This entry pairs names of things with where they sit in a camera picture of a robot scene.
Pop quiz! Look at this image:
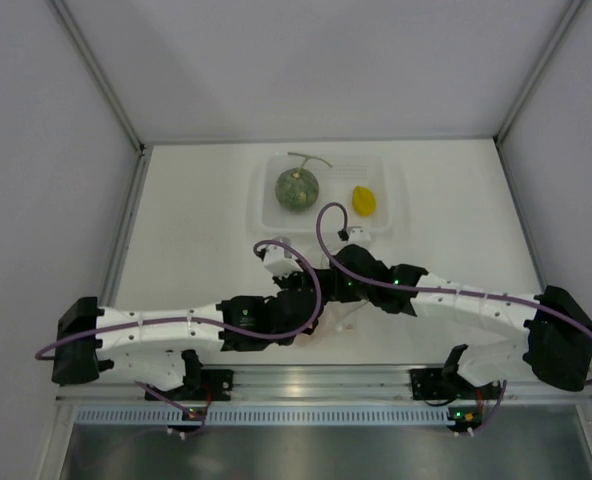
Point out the aluminium mounting rail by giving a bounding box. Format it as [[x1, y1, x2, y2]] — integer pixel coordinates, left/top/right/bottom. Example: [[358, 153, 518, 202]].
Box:
[[56, 365, 592, 404]]

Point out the yellow fake food piece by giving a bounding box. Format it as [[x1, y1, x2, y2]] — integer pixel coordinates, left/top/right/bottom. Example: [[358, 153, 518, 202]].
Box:
[[352, 186, 376, 217]]

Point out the green netted fake melon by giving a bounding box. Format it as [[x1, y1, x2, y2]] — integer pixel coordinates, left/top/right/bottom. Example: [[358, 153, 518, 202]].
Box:
[[274, 152, 332, 213]]

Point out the slotted grey cable duct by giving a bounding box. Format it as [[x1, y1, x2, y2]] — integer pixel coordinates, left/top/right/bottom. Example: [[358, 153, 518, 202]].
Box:
[[76, 405, 478, 426]]

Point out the clear zip top bag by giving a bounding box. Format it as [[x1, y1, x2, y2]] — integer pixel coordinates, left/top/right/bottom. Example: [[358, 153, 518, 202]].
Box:
[[294, 300, 367, 348]]

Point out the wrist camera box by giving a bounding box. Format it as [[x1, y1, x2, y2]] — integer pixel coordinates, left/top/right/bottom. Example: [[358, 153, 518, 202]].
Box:
[[262, 244, 301, 278], [337, 226, 372, 248]]

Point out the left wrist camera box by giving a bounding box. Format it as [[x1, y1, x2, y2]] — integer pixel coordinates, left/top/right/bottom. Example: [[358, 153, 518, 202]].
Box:
[[262, 244, 301, 278]]

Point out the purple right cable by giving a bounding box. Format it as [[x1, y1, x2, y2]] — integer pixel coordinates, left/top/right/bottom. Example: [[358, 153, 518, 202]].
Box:
[[315, 201, 592, 386]]

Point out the purple cable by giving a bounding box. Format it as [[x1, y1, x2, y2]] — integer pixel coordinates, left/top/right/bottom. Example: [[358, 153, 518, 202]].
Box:
[[315, 201, 592, 386], [34, 240, 323, 362]]

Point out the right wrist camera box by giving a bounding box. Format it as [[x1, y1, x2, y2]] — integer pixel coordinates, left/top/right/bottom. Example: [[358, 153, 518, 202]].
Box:
[[337, 226, 372, 248]]

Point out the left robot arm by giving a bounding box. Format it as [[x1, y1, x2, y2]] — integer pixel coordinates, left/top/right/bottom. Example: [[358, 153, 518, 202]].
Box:
[[38, 269, 336, 400]]

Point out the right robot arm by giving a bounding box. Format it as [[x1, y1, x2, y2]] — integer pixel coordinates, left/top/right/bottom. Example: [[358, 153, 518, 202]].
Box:
[[318, 244, 592, 397]]

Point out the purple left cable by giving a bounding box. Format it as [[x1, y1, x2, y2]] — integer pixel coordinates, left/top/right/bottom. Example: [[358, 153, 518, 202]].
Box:
[[34, 240, 323, 362]]

